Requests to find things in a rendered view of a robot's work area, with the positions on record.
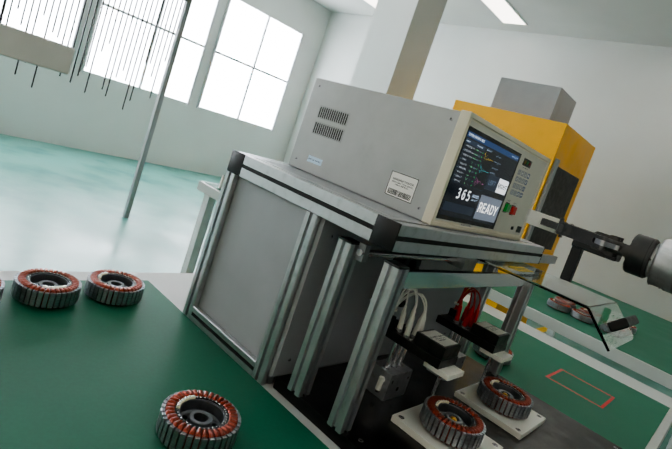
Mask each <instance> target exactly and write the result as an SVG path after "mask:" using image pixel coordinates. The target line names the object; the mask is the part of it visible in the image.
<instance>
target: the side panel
mask: <svg viewBox="0 0 672 449"><path fill-rule="evenodd" d="M321 219H322V218H321V217H319V216H317V215H315V214H313V213H311V212H309V211H307V210H305V209H303V208H301V207H299V206H297V205H295V204H293V203H291V202H289V201H287V200H285V199H283V198H281V197H279V196H277V195H275V194H273V193H271V192H269V191H267V190H265V189H263V188H261V187H259V186H257V185H255V184H253V183H251V182H249V181H247V180H245V179H243V178H241V177H239V176H237V175H235V174H233V173H231V172H229V171H227V172H226V175H225V178H224V181H223V185H222V188H221V191H220V194H219V197H218V200H217V204H216V207H215V210H214V213H213V216H212V220H211V223H210V226H209V229H208V232H207V236H206V239H205V242H204V245H203V248H202V252H201V255H200V258H199V261H198V264H197V268H196V271H195V274H194V277H193V280H192V284H191V287H190V290H189V293H188V296H187V299H186V303H185V306H184V309H183V313H184V314H185V315H187V317H188V318H189V319H190V320H191V321H192V322H194V323H195V324H196V325H197V326H198V327H199V328H200V329H201V330H202V331H203V332H204V333H205V334H206V335H208V336H209V337H210V338H211V339H212V340H213V341H214V342H215V343H216V344H217V345H218V346H219V347H220V348H222V349H223V350H224V351H225V352H226V353H227V354H228V355H229V356H230V357H231V358H232V359H233V360H234V361H236V362H237V363H238V364H239V365H240V366H241V367H242V368H243V369H244V370H245V371H246V372H247V373H248V374H250V375H251V376H252V377H253V378H254V379H258V380H257V382H258V383H259V384H260V385H265V383H266V382H267V383H268V384H270V383H272V382H273V379H274V377H272V376H271V375H269V372H270V369H271V366H272V363H273V360H274V357H275V354H276V351H277V348H278V345H279V342H280V339H281V337H282V334H283V331H284V328H285V325H286V322H287V319H288V316H289V313H290V310H291V307H292V304H293V301H294V298H295V295H296V292H297V289H298V286H299V284H300V281H301V278H302V275H303V272H304V269H305V266H306V263H307V260H308V257H309V254H310V251H311V248H312V245H313V242H314V239H315V236H316V233H317V230H318V228H319V225H320V222H321Z"/></svg>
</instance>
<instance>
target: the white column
mask: <svg viewBox="0 0 672 449"><path fill-rule="evenodd" d="M446 3H447V0H378V2H377V5H376V8H375V10H374V13H373V16H372V19H371V22H370V25H369V28H368V31H367V34H366V37H365V40H364V43H363V46H362V49H361V52H360V55H359V58H358V61H357V64H356V67H355V70H354V73H353V76H352V79H351V82H350V85H351V86H355V87H360V88H364V89H368V90H372V91H377V92H381V93H385V94H389V95H394V96H398V97H402V98H406V99H411V100H413V97H414V94H415V92H416V89H417V86H418V83H419V80H420V77H421V74H422V72H423V69H424V66H425V63H426V60H427V57H428V55H429V52H430V49H431V46H432V43H433V40H434V37H435V35H436V32H437V29H438V26H439V23H440V20H441V18H442V15H443V12H444V9H445V6H446Z"/></svg>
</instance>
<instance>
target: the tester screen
mask: <svg viewBox="0 0 672 449"><path fill-rule="evenodd" d="M518 159H519V157H518V156H516V155H514V154H513V153H511V152H509V151H507V150H505V149H503V148H501V147H500V146H498V145H496V144H494V143H492V142H490V141H488V140H486V139H485V138H483V137H481V136H479V135H477V134H475V133H473V132H471V131H470V130H469V131H468V134H467V137H466V140H465V142H464V145H463V148H462V151H461V153H460V156H459V159H458V161H457V164H456V167H455V170H454V172H453V175H452V178H451V181H450V183H449V186H448V189H447V191H446V194H445V197H444V200H443V202H442V205H441V208H440V210H439V213H438V214H441V215H446V216H451V217H455V218H460V219H465V220H469V221H474V222H479V223H483V224H488V225H494V223H491V222H487V221H482V220H478V219H473V216H474V214H475V211H476V208H477V206H478V203H479V200H480V198H481V195H485V196H489V197H492V198H495V199H498V200H501V201H503V199H504V196H505V195H501V194H498V193H496V192H493V191H490V190H487V189H484V188H485V185H486V182H487V180H488V177H489V174H491V175H493V176H496V177H498V178H501V179H503V180H506V181H508V182H509V183H510V180H511V178H512V175H513V173H514V170H515V167H516V165H517V162H518ZM458 187H462V188H465V189H468V190H472V191H473V192H472V195H471V198H470V201H469V203H467V202H463V201H460V200H456V199H454V198H455V195H456V192H457V190H458ZM445 201H448V202H452V203H456V204H460V205H464V206H467V207H471V208H474V210H473V212H472V215H471V216H469V215H465V214H460V213H456V212H452V211H447V210H443V209H442V207H443V204H444V202H445Z"/></svg>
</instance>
